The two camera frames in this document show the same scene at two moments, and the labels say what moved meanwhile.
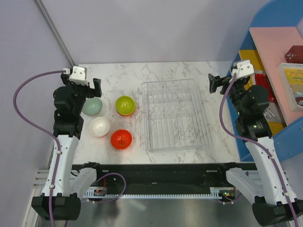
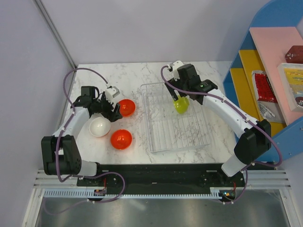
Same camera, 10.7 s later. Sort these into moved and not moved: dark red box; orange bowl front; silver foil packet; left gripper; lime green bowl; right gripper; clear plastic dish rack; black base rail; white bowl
Moved: left gripper; lime green bowl; right gripper
Not moved: black base rail; silver foil packet; orange bowl front; dark red box; white bowl; clear plastic dish rack
